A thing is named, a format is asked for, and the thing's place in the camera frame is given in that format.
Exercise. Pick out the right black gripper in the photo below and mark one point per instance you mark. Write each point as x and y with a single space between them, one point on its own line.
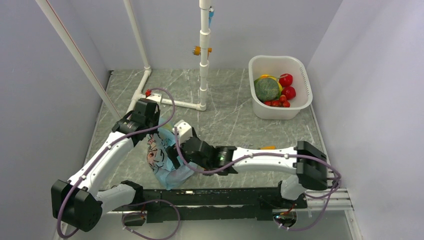
172 152

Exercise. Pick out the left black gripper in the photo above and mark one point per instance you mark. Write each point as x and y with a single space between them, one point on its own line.
157 116

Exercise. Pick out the light blue plastic bag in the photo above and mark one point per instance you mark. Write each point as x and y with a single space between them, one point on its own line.
160 163

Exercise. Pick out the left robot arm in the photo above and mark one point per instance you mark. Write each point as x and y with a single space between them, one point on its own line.
79 201

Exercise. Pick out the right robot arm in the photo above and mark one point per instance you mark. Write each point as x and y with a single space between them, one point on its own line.
306 165

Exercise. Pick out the yellow green fake fruit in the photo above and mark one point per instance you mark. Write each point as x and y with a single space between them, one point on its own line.
264 76

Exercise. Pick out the small red fake tomatoes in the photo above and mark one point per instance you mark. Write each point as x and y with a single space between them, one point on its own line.
281 102

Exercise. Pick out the red fake apple lower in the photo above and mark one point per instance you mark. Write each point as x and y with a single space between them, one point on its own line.
289 92

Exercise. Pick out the red fake apple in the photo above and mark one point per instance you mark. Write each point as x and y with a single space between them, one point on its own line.
289 92
285 80

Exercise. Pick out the red fake apple upper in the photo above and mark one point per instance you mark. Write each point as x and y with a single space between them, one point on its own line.
285 80

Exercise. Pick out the white plastic basket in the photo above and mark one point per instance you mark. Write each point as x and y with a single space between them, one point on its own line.
275 66

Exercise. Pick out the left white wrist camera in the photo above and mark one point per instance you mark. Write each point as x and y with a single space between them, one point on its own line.
153 96

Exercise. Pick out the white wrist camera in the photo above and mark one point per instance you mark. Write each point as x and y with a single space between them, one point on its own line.
153 96
184 131

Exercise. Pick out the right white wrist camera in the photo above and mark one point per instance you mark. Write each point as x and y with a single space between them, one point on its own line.
184 131

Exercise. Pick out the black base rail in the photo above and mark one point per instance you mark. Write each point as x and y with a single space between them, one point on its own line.
259 203

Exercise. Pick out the white PVC pipe frame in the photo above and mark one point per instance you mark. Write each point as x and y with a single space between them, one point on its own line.
202 50

